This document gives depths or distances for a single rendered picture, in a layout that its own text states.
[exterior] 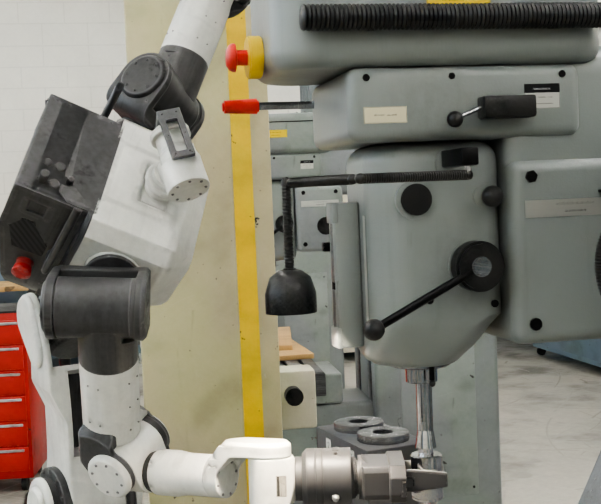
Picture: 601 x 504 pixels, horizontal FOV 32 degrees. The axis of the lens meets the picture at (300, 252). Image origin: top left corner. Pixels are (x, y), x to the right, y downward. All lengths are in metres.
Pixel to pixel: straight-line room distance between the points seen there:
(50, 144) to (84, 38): 8.94
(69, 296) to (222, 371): 1.76
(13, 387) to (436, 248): 4.73
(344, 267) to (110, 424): 0.44
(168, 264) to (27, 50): 9.02
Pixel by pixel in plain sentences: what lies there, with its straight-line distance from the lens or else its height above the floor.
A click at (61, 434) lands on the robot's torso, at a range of 1.99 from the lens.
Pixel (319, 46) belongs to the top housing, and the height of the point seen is 1.76.
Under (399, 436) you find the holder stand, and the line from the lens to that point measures 1.83.
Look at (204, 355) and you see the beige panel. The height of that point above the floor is 1.09.
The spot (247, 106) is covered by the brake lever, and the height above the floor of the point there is 1.70.
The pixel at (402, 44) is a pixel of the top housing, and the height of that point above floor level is 1.76.
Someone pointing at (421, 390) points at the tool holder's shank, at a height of 1.27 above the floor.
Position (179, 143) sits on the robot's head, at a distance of 1.63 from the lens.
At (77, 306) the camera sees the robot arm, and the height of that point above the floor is 1.42.
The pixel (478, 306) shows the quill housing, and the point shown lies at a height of 1.40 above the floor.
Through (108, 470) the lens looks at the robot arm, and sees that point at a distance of 1.70.
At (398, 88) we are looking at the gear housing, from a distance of 1.45.
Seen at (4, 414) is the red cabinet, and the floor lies 0.44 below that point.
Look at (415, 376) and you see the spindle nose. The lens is 1.57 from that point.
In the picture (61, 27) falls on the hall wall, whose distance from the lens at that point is 10.64.
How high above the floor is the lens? 1.56
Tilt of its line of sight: 3 degrees down
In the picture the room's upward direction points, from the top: 2 degrees counter-clockwise
